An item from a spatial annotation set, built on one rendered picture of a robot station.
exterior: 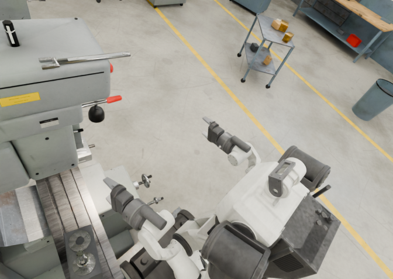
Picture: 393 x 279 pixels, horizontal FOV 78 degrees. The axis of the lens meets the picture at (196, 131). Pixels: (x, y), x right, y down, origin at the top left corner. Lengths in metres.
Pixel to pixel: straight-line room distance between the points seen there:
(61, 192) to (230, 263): 1.16
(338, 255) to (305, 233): 2.51
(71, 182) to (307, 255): 1.29
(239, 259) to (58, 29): 0.83
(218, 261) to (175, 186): 2.05
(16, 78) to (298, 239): 0.84
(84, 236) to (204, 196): 1.66
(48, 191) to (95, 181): 0.26
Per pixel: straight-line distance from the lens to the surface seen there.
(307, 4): 8.72
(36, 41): 0.86
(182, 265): 0.90
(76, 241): 1.31
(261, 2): 6.69
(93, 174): 1.73
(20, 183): 1.16
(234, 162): 1.12
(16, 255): 1.76
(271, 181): 0.67
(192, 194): 2.69
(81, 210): 1.55
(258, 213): 0.73
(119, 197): 0.92
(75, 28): 0.92
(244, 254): 0.66
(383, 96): 5.05
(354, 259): 3.43
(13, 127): 0.90
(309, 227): 0.81
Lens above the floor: 2.36
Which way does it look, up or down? 48 degrees down
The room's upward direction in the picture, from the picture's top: 23 degrees clockwise
